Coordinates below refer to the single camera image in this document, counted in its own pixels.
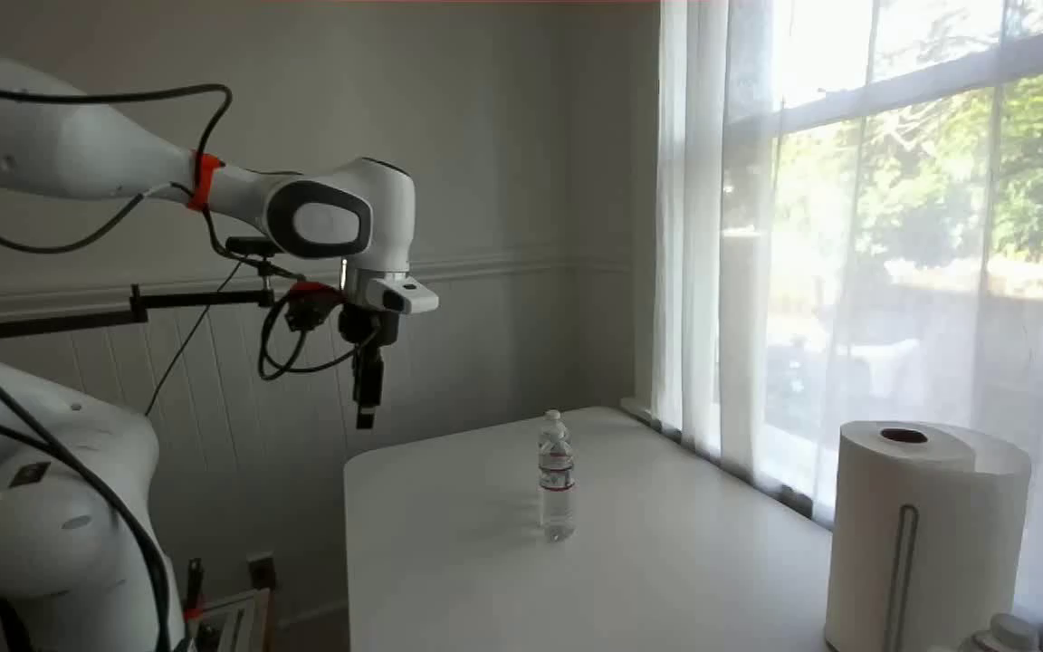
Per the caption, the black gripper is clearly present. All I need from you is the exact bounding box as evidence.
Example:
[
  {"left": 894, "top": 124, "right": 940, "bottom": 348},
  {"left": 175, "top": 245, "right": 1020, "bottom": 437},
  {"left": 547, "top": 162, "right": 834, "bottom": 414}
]
[{"left": 338, "top": 303, "right": 404, "bottom": 434}]

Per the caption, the clear labelled water bottle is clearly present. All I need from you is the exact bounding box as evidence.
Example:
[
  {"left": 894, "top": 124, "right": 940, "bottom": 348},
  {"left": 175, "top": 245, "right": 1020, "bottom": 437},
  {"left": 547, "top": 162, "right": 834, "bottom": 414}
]
[{"left": 536, "top": 407, "right": 580, "bottom": 546}]

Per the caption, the white framed board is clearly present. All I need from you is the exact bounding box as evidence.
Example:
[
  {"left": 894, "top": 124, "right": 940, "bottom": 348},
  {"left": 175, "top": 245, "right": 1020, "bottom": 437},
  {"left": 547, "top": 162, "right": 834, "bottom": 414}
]
[{"left": 195, "top": 587, "right": 274, "bottom": 652}]

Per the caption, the black boom stand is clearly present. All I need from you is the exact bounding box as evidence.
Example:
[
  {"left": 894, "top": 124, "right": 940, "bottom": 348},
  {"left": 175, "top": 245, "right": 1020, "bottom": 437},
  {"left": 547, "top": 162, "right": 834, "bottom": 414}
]
[{"left": 0, "top": 269, "right": 277, "bottom": 351}]

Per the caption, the sheer white curtain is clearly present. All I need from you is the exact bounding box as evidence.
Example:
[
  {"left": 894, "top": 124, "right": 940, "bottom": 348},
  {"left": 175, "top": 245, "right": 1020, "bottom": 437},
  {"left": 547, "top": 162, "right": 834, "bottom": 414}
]
[{"left": 648, "top": 0, "right": 1043, "bottom": 629}]

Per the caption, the metal paper towel holder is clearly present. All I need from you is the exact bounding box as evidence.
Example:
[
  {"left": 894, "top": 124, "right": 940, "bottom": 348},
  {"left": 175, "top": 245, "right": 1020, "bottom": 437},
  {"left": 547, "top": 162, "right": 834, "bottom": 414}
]
[{"left": 886, "top": 501, "right": 922, "bottom": 652}]

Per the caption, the white paper towel roll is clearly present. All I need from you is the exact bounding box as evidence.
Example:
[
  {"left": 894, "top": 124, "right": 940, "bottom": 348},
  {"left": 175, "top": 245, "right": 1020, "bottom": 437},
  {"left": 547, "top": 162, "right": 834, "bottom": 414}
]
[{"left": 822, "top": 415, "right": 1035, "bottom": 652}]

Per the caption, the white framed window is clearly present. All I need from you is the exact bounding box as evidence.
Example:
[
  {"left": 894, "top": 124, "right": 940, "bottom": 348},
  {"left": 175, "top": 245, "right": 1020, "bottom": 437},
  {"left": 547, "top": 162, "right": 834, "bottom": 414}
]
[{"left": 718, "top": 0, "right": 1043, "bottom": 510}]

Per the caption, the dark wall outlet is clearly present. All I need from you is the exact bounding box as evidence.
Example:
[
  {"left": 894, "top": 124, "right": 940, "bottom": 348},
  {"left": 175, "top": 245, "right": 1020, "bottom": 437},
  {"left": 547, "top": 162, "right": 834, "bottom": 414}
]
[{"left": 242, "top": 551, "right": 283, "bottom": 593}]

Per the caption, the orange forearm cable clip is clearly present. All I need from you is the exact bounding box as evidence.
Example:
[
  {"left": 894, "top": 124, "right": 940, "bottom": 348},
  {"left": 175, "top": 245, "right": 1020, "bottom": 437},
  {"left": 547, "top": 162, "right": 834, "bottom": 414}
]
[{"left": 189, "top": 150, "right": 227, "bottom": 216}]

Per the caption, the thin black cable silver connector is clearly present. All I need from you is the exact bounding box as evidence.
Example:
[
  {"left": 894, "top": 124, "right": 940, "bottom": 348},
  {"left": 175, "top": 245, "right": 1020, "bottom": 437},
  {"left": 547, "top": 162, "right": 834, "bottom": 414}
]
[{"left": 0, "top": 184, "right": 153, "bottom": 256}]

